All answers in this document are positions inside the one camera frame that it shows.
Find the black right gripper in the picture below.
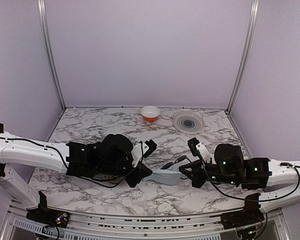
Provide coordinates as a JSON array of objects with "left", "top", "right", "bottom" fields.
[{"left": 179, "top": 159, "right": 240, "bottom": 189}]

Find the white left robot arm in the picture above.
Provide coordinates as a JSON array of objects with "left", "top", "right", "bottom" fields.
[{"left": 0, "top": 123, "right": 157, "bottom": 223}]

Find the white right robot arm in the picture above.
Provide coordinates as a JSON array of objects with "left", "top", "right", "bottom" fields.
[{"left": 179, "top": 143, "right": 300, "bottom": 224}]

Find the white plate with blue spiral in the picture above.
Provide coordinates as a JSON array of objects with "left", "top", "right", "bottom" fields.
[{"left": 172, "top": 111, "right": 205, "bottom": 135}]

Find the orange bowl with white inside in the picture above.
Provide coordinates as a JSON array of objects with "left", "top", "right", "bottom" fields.
[{"left": 140, "top": 105, "right": 161, "bottom": 122}]

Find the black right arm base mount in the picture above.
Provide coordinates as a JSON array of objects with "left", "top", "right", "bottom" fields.
[{"left": 220, "top": 193, "right": 265, "bottom": 230}]

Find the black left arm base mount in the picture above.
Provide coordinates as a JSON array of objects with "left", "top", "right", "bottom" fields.
[{"left": 26, "top": 191, "right": 70, "bottom": 229}]

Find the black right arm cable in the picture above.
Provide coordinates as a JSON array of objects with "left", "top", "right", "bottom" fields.
[{"left": 197, "top": 152, "right": 300, "bottom": 203}]

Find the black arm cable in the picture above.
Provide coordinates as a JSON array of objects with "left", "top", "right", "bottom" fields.
[
  {"left": 197, "top": 152, "right": 300, "bottom": 203},
  {"left": 0, "top": 136, "right": 146, "bottom": 189}
]

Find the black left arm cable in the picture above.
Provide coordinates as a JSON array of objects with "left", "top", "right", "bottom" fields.
[{"left": 0, "top": 136, "right": 146, "bottom": 189}]

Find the aluminium front frame rail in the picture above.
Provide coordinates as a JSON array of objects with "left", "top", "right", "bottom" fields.
[{"left": 0, "top": 200, "right": 292, "bottom": 240}]

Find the aluminium frame post right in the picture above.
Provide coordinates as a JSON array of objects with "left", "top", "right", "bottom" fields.
[{"left": 225, "top": 0, "right": 260, "bottom": 115}]

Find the aluminium frame post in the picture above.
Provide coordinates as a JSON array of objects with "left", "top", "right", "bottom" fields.
[
  {"left": 225, "top": 0, "right": 260, "bottom": 115},
  {"left": 37, "top": 0, "right": 67, "bottom": 112}
]

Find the aluminium frame post left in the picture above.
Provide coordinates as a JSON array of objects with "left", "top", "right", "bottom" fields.
[{"left": 37, "top": 0, "right": 67, "bottom": 112}]

